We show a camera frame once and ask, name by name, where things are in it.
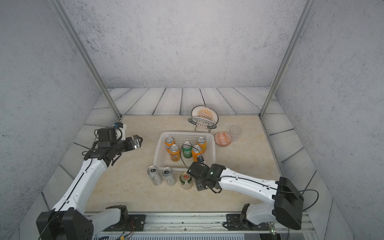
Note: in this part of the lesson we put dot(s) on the green gold-top can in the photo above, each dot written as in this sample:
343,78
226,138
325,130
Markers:
186,180

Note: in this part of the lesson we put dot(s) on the right aluminium corner post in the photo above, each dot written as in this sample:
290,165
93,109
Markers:
288,54

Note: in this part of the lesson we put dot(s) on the orange fanta can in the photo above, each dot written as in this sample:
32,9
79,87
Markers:
169,141
196,151

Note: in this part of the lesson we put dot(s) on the orange Fanta can back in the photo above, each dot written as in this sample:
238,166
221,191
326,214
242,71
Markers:
169,141

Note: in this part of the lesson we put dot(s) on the orange can right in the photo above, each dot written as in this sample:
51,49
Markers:
201,141

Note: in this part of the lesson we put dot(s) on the orange Fanta can front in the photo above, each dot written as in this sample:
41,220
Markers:
196,151

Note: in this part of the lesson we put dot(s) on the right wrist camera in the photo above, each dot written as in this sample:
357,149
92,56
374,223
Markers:
200,159

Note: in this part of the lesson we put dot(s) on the dark rimmed plate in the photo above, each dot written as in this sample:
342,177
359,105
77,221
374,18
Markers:
202,123

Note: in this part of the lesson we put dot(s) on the aluminium corner post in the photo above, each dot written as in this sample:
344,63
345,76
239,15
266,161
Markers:
69,28
288,54

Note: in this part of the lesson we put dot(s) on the white plastic basket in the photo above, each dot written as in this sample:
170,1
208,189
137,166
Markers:
162,158

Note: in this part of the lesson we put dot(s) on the decorated plate upright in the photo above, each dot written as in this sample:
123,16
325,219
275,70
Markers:
206,112

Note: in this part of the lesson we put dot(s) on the left aluminium corner post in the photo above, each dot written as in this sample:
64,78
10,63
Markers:
69,28

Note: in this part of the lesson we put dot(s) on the clear plastic cup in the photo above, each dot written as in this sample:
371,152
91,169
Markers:
235,133

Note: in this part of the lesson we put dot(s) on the green can middle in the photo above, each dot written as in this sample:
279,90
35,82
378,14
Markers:
187,150

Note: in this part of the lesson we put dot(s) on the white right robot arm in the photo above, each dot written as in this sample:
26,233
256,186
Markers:
282,201

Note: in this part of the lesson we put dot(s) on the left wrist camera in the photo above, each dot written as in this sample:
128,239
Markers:
120,130

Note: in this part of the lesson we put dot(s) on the aluminium rail frame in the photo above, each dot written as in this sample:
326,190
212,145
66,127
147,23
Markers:
205,223

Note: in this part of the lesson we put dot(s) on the red patterned bowl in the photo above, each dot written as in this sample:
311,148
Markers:
223,139

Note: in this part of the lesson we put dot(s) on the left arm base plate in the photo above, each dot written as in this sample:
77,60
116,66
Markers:
135,222

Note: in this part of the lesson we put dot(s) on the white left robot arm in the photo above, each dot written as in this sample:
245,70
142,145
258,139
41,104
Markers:
67,220

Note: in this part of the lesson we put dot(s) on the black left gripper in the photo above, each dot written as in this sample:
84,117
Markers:
131,146

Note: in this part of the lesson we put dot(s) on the small orange can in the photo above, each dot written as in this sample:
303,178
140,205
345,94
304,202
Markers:
175,153

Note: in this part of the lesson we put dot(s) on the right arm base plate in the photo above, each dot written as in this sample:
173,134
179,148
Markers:
234,222

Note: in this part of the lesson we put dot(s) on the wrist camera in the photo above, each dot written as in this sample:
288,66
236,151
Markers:
120,130
200,159

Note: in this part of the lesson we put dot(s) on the metal wire plate stand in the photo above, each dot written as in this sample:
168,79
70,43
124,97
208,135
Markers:
207,127

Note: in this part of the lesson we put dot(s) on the white Monster can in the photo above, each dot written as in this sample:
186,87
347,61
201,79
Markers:
168,176
154,175

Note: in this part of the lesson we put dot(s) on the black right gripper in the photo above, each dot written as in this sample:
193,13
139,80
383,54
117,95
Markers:
198,186

